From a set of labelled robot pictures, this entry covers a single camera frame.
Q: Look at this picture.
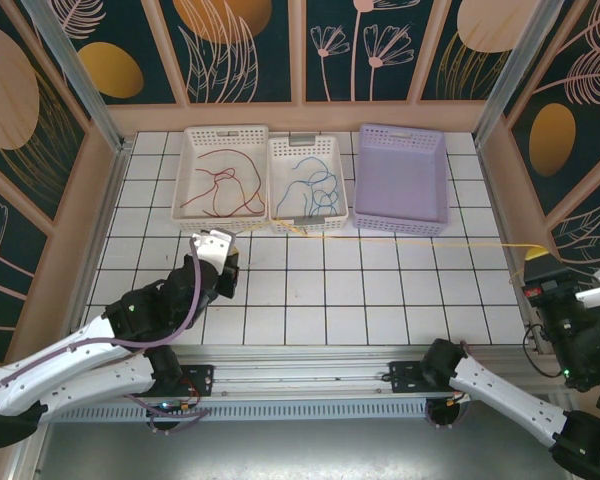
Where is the red cable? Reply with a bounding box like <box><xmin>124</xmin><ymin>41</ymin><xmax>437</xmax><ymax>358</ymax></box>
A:
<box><xmin>180</xmin><ymin>168</ymin><xmax>246</xmax><ymax>219</ymax></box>
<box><xmin>194</xmin><ymin>148</ymin><xmax>267</xmax><ymax>217</ymax></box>

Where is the blue cable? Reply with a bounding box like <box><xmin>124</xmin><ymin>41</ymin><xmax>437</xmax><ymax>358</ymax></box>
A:
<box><xmin>299</xmin><ymin>172</ymin><xmax>341</xmax><ymax>221</ymax></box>
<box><xmin>274</xmin><ymin>156</ymin><xmax>331</xmax><ymax>221</ymax></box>

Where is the large white plastic basket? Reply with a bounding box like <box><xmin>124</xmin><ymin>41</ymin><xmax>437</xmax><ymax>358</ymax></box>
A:
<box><xmin>171</xmin><ymin>121</ymin><xmax>271</xmax><ymax>229</ymax></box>

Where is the purple plastic basket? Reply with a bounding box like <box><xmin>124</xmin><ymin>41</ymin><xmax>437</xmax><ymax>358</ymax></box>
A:
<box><xmin>352</xmin><ymin>123</ymin><xmax>450</xmax><ymax>236</ymax></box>

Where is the grey metal sheet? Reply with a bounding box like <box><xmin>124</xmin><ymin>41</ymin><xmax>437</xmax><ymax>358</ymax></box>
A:
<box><xmin>29</xmin><ymin>419</ymin><xmax>596</xmax><ymax>480</ymax></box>

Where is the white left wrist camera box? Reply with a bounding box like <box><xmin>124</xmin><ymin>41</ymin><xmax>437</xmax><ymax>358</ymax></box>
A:
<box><xmin>188</xmin><ymin>227</ymin><xmax>237</xmax><ymax>274</ymax></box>

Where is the aluminium side rail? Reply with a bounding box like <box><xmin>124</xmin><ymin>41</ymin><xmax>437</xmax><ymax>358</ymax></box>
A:
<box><xmin>472</xmin><ymin>134</ymin><xmax>551</xmax><ymax>356</ymax></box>
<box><xmin>59</xmin><ymin>139</ymin><xmax>134</xmax><ymax>364</ymax></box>

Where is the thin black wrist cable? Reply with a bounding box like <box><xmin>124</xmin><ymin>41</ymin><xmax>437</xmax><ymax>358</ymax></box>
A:
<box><xmin>522</xmin><ymin>323</ymin><xmax>561</xmax><ymax>379</ymax></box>

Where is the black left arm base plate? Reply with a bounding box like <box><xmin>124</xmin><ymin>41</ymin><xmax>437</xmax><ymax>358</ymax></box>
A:
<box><xmin>174</xmin><ymin>363</ymin><xmax>216</xmax><ymax>399</ymax></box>

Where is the small white grey-handled basket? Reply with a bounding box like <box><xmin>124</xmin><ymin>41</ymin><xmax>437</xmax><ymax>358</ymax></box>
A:
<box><xmin>266</xmin><ymin>132</ymin><xmax>349</xmax><ymax>233</ymax></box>

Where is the black round cable port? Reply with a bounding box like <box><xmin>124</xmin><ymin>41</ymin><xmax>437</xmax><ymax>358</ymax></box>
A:
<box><xmin>146</xmin><ymin>399</ymin><xmax>181</xmax><ymax>435</ymax></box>
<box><xmin>426</xmin><ymin>397</ymin><xmax>469</xmax><ymax>430</ymax></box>

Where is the aluminium rail frame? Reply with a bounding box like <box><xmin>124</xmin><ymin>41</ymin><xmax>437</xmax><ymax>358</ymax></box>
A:
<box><xmin>27</xmin><ymin>344</ymin><xmax>576</xmax><ymax>401</ymax></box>

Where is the slotted grey cable duct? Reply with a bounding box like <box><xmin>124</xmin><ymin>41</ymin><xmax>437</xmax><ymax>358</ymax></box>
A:
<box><xmin>49</xmin><ymin>398</ymin><xmax>431</xmax><ymax>421</ymax></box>

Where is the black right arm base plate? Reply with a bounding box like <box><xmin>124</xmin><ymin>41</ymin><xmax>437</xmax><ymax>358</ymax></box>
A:
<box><xmin>388</xmin><ymin>360</ymin><xmax>456</xmax><ymax>396</ymax></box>

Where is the aluminium corner post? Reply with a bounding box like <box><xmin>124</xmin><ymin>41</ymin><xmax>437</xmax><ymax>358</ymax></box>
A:
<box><xmin>472</xmin><ymin>0</ymin><xmax>579</xmax><ymax>146</ymax></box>
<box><xmin>22</xmin><ymin>0</ymin><xmax>131</xmax><ymax>151</ymax></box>

